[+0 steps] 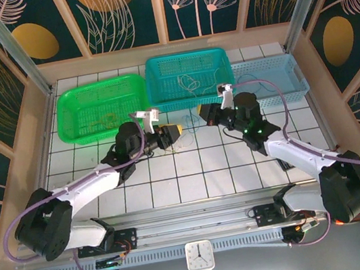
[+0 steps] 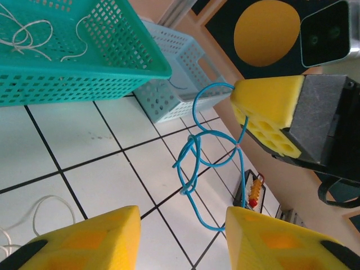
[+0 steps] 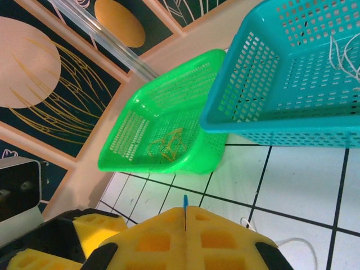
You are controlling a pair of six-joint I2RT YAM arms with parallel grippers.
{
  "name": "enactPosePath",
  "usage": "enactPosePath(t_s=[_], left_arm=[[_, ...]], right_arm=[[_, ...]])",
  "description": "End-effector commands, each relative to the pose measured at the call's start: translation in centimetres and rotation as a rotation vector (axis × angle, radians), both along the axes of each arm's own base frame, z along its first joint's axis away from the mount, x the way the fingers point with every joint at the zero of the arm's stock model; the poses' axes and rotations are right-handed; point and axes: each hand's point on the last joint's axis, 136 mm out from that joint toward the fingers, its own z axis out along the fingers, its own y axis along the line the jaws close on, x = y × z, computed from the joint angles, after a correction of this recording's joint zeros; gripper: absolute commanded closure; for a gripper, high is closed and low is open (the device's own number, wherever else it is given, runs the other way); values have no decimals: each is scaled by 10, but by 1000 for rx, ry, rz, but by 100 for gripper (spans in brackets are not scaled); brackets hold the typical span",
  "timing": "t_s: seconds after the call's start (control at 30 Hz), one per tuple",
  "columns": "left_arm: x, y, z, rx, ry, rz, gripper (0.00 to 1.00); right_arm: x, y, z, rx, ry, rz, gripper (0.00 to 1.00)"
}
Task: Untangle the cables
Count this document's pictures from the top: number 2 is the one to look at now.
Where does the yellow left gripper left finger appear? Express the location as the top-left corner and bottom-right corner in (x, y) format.
(4, 205), (141, 270)

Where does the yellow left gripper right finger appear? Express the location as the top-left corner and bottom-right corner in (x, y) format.
(225, 206), (360, 270)

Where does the white cable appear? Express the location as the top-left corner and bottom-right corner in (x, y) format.
(0, 4), (22, 46)
(60, 15), (91, 63)
(0, 195), (77, 255)
(0, 19), (54, 62)

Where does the blue cable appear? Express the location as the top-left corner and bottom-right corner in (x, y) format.
(172, 83), (250, 232)
(167, 79), (189, 90)

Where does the black terminal board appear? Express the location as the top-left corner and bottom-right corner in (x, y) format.
(232, 169), (267, 212)

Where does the light blue plastic basket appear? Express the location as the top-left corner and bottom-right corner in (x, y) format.
(133, 19), (235, 124)

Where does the teal plastic basket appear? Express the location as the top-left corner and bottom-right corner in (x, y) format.
(0, 0), (173, 107)

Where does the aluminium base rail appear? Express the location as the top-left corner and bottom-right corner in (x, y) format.
(274, 207), (307, 226)

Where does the aluminium frame post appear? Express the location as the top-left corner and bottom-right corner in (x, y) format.
(156, 0), (198, 26)

